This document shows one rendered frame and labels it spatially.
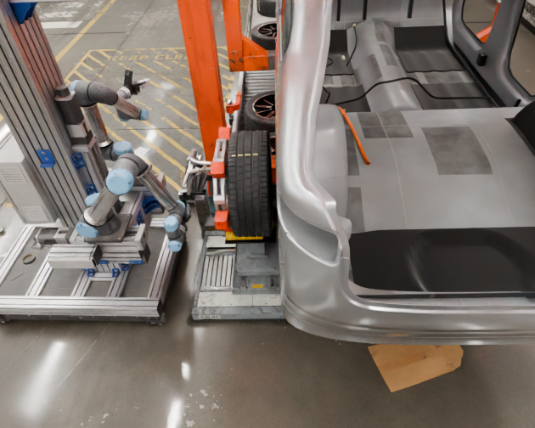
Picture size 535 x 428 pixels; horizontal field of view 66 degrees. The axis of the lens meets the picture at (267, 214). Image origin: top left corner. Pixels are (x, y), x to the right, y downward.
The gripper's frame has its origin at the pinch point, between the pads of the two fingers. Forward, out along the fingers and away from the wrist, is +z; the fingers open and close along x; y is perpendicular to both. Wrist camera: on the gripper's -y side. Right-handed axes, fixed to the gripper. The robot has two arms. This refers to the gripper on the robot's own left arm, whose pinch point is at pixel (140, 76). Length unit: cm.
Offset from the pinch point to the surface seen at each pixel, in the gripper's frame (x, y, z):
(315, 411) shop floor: 176, 101, -142
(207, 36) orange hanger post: 60, -47, -20
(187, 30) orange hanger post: 49, -50, -23
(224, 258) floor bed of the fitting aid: 84, 107, -52
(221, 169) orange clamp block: 90, -2, -75
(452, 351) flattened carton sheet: 250, 89, -84
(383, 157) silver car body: 174, -4, -30
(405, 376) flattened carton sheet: 223, 94, -107
